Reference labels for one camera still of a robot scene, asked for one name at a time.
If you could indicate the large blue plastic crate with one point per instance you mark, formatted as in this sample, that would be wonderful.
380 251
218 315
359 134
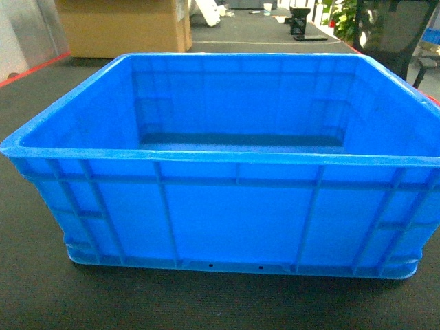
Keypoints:
299 164

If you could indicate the brown cardboard box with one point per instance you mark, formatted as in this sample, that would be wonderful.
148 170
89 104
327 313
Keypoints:
108 29

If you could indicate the white foam piece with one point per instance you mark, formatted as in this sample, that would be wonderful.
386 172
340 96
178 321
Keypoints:
207 8

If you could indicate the black stand device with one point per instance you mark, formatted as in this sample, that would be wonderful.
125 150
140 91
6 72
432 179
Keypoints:
298 25

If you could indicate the white paper cup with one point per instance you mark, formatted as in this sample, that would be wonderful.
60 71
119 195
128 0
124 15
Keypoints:
267 9

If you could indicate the green potted plant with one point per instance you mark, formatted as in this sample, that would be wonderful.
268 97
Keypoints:
340 15

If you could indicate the black office chair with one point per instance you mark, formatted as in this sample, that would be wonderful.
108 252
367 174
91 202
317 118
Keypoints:
389 31

